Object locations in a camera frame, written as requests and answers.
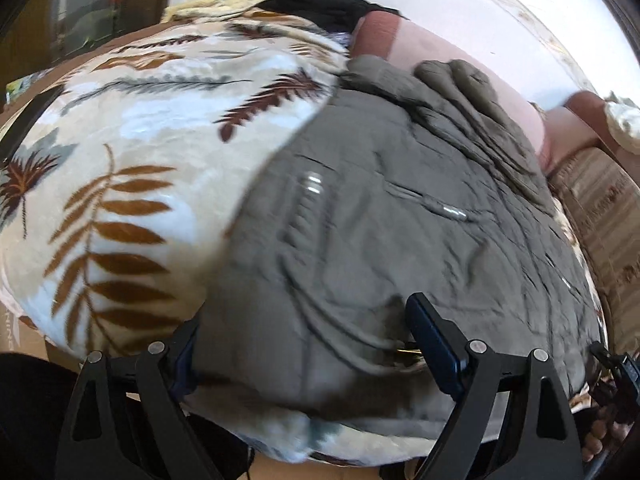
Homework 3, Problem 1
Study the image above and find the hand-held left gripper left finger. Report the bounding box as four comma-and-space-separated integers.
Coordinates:
55, 317, 226, 480

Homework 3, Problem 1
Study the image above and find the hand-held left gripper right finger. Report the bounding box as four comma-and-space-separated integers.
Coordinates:
404, 292, 585, 480

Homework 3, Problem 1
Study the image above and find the grey quilted jacket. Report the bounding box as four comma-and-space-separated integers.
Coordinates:
190, 55, 603, 428

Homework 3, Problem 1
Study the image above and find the person's right hand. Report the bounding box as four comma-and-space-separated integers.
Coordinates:
582, 405, 621, 463

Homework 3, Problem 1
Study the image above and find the striped sofa cushion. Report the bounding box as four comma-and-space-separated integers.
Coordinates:
547, 147, 640, 341

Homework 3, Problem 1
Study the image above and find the leaf print fleece blanket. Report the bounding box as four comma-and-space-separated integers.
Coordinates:
0, 15, 608, 466

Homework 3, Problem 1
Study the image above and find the pink sofa backrest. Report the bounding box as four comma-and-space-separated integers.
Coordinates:
542, 91, 626, 176

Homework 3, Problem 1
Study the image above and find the white crumpled cloth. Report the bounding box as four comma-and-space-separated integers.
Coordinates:
602, 91, 640, 156

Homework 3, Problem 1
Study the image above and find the black smartphone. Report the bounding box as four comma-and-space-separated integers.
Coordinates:
0, 85, 66, 161

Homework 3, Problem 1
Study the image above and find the yellow patterned cloth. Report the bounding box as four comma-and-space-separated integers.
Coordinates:
160, 0, 276, 23

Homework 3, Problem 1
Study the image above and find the wooden stained glass door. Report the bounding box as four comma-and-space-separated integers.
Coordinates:
0, 0, 176, 81

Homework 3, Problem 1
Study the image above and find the black garment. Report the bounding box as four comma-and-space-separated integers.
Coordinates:
257, 0, 401, 31

